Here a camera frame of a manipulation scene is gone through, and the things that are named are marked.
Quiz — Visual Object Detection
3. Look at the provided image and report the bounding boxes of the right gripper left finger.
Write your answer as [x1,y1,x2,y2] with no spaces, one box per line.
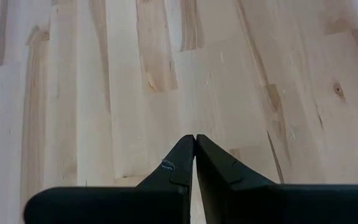
[23,134,197,224]

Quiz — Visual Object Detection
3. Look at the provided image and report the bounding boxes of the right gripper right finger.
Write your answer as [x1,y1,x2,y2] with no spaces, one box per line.
[196,134,358,224]

